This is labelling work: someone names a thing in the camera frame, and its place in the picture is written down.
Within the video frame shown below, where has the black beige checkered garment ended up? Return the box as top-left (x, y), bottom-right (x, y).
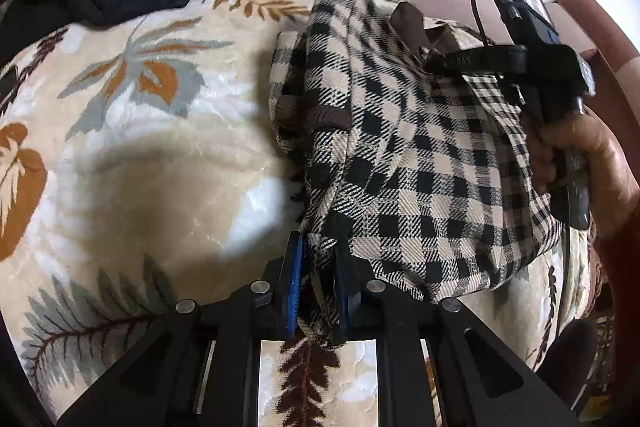
top-left (269, 0), bottom-right (561, 346)

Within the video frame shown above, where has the person's right hand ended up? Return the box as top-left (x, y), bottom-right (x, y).
top-left (522, 109), bottom-right (639, 237)

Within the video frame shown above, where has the pink sofa side cushion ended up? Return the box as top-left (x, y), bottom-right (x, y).
top-left (555, 0), bottom-right (639, 154)

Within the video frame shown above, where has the cream leaf-pattern fleece blanket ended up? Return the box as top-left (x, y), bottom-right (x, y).
top-left (1, 0), bottom-right (600, 421)

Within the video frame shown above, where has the black cable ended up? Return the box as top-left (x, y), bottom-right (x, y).
top-left (470, 0), bottom-right (494, 47)

